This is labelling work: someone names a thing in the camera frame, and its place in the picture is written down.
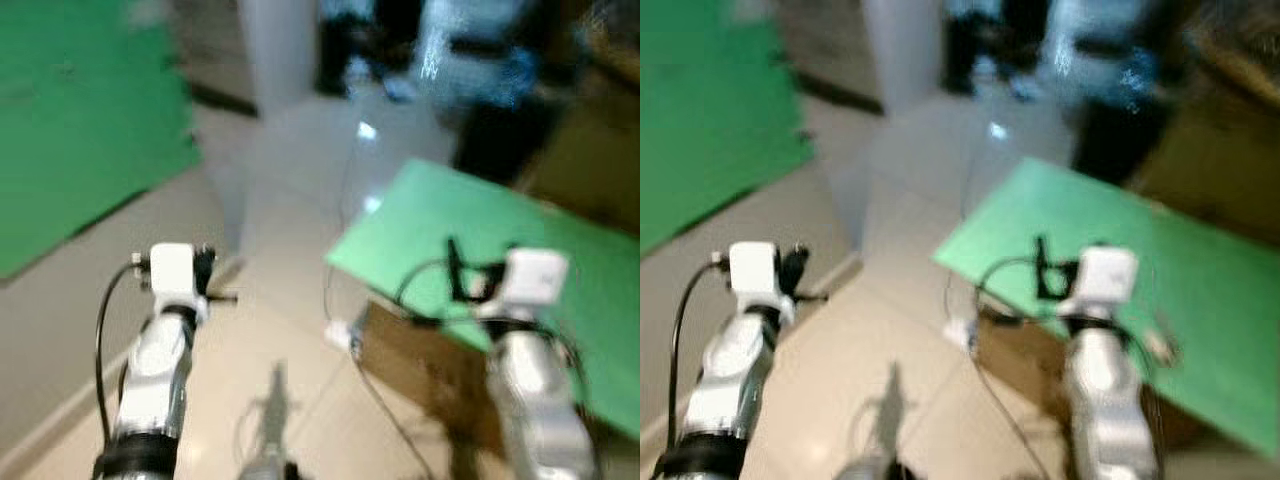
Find green table board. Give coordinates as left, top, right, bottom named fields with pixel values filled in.
left=325, top=158, right=641, bottom=441
left=932, top=155, right=1280, bottom=461

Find brown cardboard box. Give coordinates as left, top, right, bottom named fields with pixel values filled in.
left=355, top=300, right=511, bottom=456
left=972, top=310, right=1201, bottom=451

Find black furniture piece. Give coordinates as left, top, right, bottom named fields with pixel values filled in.
left=1075, top=95, right=1171, bottom=186
left=455, top=95, right=556, bottom=186

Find brown wooden furniture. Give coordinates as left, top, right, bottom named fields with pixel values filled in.
left=1135, top=0, right=1280, bottom=251
left=520, top=0, right=641, bottom=236

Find white pillar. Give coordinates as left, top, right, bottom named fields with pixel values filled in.
left=238, top=0, right=319, bottom=111
left=862, top=0, right=946, bottom=111

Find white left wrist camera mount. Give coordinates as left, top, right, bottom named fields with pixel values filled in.
left=148, top=242, right=207, bottom=319
left=728, top=240, right=787, bottom=321

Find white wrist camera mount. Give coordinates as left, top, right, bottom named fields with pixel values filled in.
left=148, top=242, right=207, bottom=319
left=497, top=248, right=571, bottom=321
left=1070, top=245, right=1141, bottom=319
left=728, top=240, right=787, bottom=321

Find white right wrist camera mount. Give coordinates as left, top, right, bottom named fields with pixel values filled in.
left=497, top=248, right=571, bottom=321
left=1070, top=245, right=1141, bottom=319

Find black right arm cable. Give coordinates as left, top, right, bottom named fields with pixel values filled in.
left=975, top=255, right=1041, bottom=301
left=393, top=258, right=461, bottom=311

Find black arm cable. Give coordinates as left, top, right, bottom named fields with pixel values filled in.
left=668, top=255, right=729, bottom=446
left=95, top=258, right=151, bottom=441
left=975, top=255, right=1041, bottom=301
left=393, top=258, right=461, bottom=311

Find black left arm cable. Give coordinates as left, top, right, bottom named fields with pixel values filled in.
left=668, top=255, right=729, bottom=446
left=95, top=258, right=151, bottom=441

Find thin dark floor cable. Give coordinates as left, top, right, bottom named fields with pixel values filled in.
left=975, top=360, right=1051, bottom=480
left=350, top=350, right=436, bottom=480

